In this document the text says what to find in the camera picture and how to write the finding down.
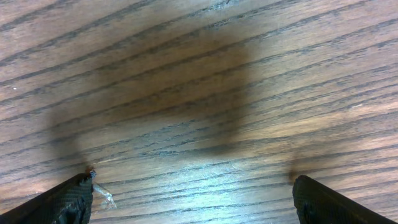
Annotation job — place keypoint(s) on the clear tape scrap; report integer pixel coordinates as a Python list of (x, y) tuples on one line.
[(108, 202)]

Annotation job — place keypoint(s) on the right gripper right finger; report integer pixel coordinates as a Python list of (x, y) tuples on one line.
[(316, 203)]

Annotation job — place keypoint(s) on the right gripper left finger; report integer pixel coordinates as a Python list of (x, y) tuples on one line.
[(67, 203)]

